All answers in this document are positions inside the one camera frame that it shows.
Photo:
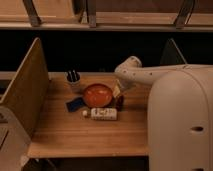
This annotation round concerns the wooden shelf rail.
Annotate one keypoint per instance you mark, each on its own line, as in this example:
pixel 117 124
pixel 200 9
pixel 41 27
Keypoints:
pixel 108 15

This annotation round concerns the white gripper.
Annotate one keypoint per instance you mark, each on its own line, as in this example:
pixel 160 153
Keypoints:
pixel 124 82

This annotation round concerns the orange ceramic bowl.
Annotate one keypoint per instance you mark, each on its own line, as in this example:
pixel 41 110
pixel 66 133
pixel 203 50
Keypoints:
pixel 97 95

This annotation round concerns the right dark side panel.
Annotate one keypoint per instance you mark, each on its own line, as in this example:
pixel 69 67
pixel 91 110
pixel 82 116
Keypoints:
pixel 171 54

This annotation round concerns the blue rectangular sponge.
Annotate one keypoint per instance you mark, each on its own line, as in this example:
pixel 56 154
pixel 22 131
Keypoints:
pixel 75 104

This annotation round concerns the white cup with utensils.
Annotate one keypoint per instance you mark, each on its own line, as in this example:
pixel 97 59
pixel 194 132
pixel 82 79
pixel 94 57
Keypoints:
pixel 73 78

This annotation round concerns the white plastic bottle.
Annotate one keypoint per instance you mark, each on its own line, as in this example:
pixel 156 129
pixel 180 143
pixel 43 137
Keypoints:
pixel 101 113

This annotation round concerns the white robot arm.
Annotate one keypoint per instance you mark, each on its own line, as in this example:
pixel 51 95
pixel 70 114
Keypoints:
pixel 179 113

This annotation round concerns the left wooden side panel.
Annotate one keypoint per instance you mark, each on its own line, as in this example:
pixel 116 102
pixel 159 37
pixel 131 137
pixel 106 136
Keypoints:
pixel 22 101

